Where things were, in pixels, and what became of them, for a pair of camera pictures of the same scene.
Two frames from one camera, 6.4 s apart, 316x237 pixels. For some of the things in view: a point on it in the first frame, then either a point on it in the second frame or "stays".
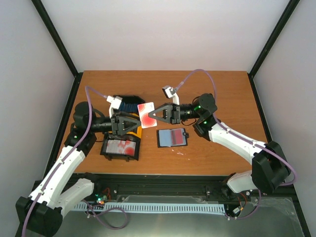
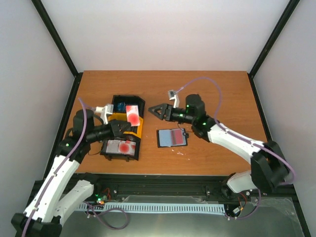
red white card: (146, 121) to (132, 115)
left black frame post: (57, 37) stays
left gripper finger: (126, 125) to (128, 135)
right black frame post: (269, 44) stays
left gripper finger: (119, 114) to (120, 125)
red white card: (177, 137) stays
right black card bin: (130, 98) stays
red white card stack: (121, 146) stays
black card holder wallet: (171, 138) stays
